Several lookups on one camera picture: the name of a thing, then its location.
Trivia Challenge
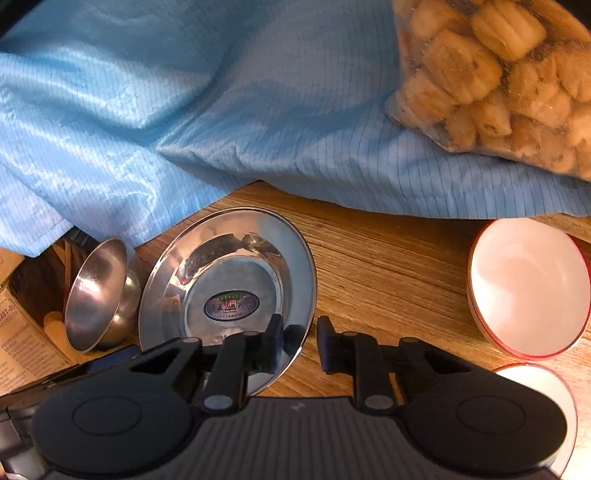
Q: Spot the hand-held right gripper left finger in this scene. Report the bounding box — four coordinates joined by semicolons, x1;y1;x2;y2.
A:
129;314;285;414

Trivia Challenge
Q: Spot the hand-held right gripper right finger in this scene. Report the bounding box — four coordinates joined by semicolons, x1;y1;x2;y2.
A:
318;316;468;414

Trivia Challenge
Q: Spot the stainless steel plate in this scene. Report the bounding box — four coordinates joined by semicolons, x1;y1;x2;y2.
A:
137;208;318;398

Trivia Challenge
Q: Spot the stainless steel bowl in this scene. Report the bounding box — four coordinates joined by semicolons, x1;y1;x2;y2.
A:
64;237;143;354

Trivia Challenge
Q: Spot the white bowl with red rim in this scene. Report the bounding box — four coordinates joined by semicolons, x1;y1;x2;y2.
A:
492;363;579;479
467;219;591;361

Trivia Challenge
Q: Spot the printed cardboard box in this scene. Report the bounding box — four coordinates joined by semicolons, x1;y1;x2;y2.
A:
0;284;77;396

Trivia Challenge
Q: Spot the light blue striped cloth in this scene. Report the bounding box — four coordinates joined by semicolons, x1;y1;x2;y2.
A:
0;0;591;260

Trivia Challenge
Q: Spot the clear bag of snacks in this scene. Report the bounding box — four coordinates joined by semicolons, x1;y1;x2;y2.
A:
384;0;591;182

